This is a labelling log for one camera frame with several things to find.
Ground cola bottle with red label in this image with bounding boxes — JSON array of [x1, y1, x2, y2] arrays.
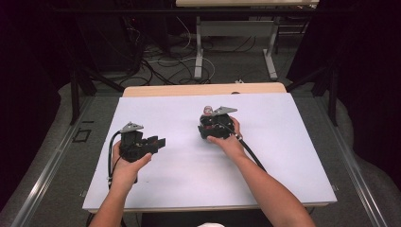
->
[[200, 105, 219, 131]]

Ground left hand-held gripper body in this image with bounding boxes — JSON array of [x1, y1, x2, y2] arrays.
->
[[118, 121, 149, 164]]

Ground metal floor rail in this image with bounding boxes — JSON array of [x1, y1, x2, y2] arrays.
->
[[315, 94, 391, 227], [9, 94, 96, 227]]

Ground black metal stand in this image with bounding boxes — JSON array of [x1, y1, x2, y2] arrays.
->
[[285, 64, 340, 127], [69, 61, 126, 126]]

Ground black square floor outlet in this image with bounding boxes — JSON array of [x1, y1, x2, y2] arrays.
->
[[72, 128, 93, 144]]

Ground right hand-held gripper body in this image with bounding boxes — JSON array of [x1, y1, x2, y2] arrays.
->
[[203, 105, 239, 140]]

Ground person's left hand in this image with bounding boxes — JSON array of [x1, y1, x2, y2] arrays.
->
[[110, 140, 153, 194]]

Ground dark cloth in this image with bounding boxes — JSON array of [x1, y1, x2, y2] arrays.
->
[[140, 208, 279, 227]]

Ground white table cover sheet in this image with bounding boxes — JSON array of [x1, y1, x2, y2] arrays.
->
[[82, 92, 339, 211]]

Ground tangle of black floor cables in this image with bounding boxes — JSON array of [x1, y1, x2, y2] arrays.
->
[[119, 17, 256, 87]]

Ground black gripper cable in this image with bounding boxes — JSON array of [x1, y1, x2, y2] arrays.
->
[[218, 123, 269, 174], [107, 130, 125, 191]]

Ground white floor cable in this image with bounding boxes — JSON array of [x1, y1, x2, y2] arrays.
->
[[147, 15, 217, 83]]

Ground wooden table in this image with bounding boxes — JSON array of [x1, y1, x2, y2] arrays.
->
[[82, 82, 339, 214]]

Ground white-legged desk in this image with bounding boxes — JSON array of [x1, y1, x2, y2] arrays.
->
[[175, 0, 320, 81]]

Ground dark computer cabinet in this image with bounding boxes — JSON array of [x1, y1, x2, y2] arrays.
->
[[77, 13, 147, 74]]

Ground person's right hand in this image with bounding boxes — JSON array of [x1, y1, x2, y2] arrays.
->
[[206, 116, 249, 161]]

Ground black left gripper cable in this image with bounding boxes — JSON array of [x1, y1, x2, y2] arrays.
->
[[107, 130, 125, 191]]

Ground dark curtain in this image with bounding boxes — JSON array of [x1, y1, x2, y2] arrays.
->
[[287, 0, 401, 183], [0, 0, 78, 212]]

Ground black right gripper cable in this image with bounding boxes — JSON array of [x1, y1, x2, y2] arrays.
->
[[218, 123, 269, 174]]

